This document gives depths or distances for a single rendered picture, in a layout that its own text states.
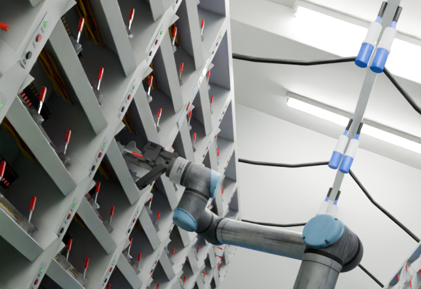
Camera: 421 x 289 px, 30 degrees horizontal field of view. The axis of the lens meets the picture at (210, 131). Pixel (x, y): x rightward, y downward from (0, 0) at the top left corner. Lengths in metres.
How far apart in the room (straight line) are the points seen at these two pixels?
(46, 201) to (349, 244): 0.86
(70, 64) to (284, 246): 0.97
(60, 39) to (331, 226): 0.93
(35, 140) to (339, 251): 0.91
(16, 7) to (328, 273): 1.12
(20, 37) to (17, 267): 0.79
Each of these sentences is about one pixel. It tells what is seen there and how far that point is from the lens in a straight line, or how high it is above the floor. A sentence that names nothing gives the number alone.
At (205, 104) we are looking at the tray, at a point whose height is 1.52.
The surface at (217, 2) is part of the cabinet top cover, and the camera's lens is 3.15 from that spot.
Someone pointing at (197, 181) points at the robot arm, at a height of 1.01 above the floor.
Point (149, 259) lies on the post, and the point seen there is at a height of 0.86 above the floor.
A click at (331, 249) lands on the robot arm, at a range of 2.24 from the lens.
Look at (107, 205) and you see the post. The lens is 2.94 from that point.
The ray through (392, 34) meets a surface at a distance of 3.71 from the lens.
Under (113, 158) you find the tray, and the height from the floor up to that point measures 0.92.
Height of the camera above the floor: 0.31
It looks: 19 degrees up
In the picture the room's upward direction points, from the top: 24 degrees clockwise
